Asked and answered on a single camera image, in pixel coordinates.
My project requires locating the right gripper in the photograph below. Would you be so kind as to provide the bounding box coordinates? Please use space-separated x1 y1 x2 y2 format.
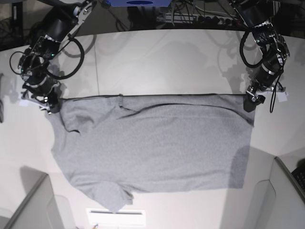
22 76 61 114

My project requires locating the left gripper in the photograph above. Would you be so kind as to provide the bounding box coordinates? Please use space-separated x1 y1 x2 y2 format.
243 64 284 112

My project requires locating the grey T-shirt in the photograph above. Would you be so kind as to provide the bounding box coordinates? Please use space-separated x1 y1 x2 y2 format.
47 95 255 212

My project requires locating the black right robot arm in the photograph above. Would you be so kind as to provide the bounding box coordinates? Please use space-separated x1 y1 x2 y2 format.
18 0 97 114

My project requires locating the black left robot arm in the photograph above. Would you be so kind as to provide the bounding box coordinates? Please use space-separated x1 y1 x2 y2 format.
229 0 290 112

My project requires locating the black keyboard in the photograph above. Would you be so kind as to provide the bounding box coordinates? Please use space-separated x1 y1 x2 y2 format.
292 167 305 191

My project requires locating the right grey partition panel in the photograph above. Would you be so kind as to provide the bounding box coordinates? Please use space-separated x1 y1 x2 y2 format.
247 157 305 229

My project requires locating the grey partition panel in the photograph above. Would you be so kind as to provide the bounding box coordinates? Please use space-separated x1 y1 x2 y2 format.
0 173 76 229
247 157 305 229

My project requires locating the left grey partition panel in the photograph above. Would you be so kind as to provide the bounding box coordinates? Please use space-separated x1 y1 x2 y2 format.
0 173 76 229

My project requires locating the blue box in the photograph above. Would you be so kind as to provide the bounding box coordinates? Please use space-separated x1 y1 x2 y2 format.
106 0 172 7

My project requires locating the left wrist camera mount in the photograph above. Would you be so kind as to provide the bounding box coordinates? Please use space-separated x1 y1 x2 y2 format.
264 85 288 103

